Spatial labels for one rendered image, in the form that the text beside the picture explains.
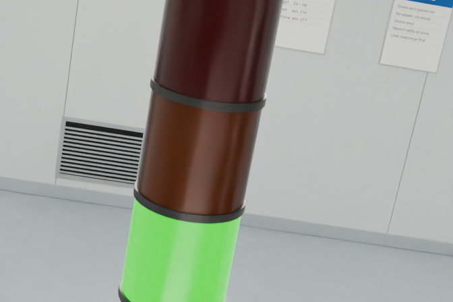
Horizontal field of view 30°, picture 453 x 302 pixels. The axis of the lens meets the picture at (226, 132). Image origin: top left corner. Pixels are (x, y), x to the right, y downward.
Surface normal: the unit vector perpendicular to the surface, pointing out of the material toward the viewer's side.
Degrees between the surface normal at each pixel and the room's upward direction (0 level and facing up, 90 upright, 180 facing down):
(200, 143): 90
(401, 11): 90
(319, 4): 90
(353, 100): 90
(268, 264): 0
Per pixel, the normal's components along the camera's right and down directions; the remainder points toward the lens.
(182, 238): -0.04, 0.29
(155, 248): -0.48, 0.18
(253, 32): 0.55, 0.33
